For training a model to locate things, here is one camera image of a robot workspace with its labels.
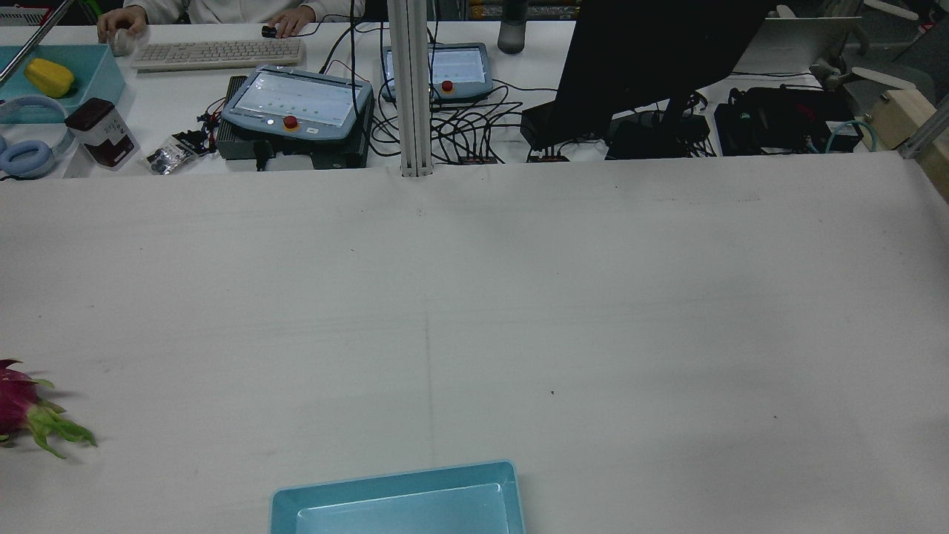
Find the person left hand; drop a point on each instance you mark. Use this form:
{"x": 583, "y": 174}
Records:
{"x": 295, "y": 18}

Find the person right hand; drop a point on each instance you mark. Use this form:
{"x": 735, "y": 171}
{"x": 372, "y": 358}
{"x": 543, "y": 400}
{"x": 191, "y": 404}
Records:
{"x": 118, "y": 21}

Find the white computer mouse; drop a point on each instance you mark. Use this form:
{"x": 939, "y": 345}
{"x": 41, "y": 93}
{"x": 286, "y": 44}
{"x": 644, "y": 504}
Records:
{"x": 122, "y": 43}

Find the red dragon fruit green leaves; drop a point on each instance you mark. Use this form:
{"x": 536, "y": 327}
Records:
{"x": 15, "y": 404}

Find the blue storage bin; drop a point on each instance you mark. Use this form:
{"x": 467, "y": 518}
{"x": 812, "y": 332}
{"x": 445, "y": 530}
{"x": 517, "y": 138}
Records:
{"x": 96, "y": 74}

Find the person white sweater torso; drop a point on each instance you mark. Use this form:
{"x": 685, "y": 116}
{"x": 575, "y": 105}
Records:
{"x": 237, "y": 9}

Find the large grey teach pendant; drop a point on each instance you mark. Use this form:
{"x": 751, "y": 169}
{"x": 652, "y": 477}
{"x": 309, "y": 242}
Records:
{"x": 296, "y": 100}

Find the white computer keyboard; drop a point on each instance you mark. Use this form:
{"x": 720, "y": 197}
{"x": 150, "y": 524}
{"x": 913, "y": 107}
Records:
{"x": 219, "y": 53}

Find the thin metal rod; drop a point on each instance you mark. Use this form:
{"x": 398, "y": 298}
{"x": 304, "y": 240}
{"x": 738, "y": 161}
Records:
{"x": 33, "y": 44}

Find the yellow bell pepper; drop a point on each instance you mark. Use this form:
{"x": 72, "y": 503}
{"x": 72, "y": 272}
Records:
{"x": 49, "y": 77}

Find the dark red white box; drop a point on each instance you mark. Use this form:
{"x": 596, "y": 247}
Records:
{"x": 104, "y": 133}

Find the clear bag black parts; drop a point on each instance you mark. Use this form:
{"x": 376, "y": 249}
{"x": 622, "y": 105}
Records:
{"x": 170, "y": 156}

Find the light blue headphones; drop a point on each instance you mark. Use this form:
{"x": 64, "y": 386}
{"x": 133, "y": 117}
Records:
{"x": 26, "y": 157}

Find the small grey teach pendant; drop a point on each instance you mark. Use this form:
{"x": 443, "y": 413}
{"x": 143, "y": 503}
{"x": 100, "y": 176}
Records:
{"x": 463, "y": 70}

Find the grey drink bottle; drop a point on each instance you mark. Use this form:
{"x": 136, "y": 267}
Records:
{"x": 511, "y": 30}

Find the small black usb hub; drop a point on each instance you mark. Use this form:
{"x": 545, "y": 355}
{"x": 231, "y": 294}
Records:
{"x": 547, "y": 157}
{"x": 477, "y": 159}

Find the black computer monitor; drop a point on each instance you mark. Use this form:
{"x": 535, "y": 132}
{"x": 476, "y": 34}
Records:
{"x": 637, "y": 59}

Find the black power adapter box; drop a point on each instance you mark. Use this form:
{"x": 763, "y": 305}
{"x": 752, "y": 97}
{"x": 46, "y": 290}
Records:
{"x": 645, "y": 137}

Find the black equipment bag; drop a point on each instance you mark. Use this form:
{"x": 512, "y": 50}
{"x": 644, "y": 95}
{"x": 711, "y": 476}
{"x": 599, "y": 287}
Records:
{"x": 778, "y": 119}

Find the light blue plastic bin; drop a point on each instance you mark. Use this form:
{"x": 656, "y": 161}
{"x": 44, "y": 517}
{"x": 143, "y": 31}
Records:
{"x": 400, "y": 504}

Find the white office chair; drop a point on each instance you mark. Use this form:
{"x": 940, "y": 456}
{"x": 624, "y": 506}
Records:
{"x": 815, "y": 37}

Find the light wooden box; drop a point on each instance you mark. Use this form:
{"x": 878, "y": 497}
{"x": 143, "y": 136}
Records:
{"x": 897, "y": 115}

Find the vertical aluminium profile post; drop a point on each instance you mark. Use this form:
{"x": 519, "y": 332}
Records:
{"x": 410, "y": 89}

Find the aluminium frame rail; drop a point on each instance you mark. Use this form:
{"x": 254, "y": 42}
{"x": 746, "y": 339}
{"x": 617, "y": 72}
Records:
{"x": 927, "y": 137}

